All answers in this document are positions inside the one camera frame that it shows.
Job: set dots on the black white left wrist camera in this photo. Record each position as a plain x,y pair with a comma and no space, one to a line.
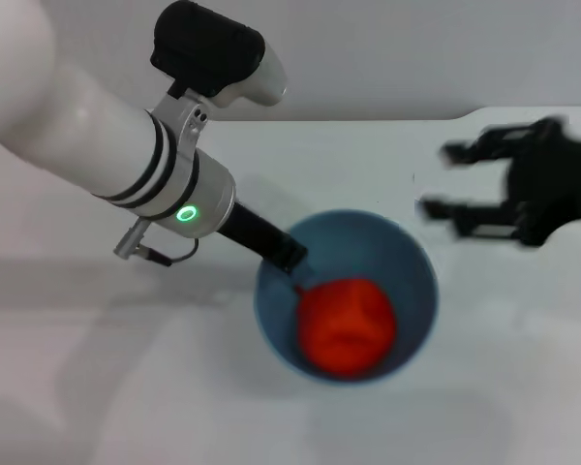
208,48

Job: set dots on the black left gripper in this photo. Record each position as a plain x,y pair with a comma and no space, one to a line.
256,232

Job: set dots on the blue bowl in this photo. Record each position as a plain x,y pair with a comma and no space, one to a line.
416,300

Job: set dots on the orange plush fruit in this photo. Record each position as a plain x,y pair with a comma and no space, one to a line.
348,329

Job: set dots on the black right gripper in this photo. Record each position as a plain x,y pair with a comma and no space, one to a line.
557,189

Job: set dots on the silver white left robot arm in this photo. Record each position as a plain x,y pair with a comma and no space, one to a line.
101,145

